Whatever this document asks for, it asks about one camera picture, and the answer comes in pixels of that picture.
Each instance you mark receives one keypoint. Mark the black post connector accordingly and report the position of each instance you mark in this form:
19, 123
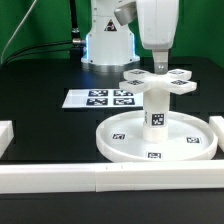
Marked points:
77, 49

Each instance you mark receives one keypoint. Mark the white cross-shaped table base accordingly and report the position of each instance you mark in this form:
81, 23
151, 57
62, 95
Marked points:
176, 81

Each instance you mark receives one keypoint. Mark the white fence block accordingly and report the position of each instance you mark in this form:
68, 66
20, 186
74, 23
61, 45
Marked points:
6, 135
217, 125

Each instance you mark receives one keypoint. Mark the white marker tag sheet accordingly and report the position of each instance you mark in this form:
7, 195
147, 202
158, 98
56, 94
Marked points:
101, 98

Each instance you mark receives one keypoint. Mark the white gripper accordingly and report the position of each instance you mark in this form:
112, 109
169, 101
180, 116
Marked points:
157, 20

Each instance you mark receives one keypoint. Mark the white right fence block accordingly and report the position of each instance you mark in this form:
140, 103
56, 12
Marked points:
217, 125

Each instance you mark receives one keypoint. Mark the white front fence bar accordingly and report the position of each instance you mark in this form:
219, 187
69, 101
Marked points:
102, 177

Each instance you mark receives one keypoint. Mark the white round table top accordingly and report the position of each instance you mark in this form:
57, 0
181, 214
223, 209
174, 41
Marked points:
120, 139

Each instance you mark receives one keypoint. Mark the white left fence block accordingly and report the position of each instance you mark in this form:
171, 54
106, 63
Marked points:
6, 135

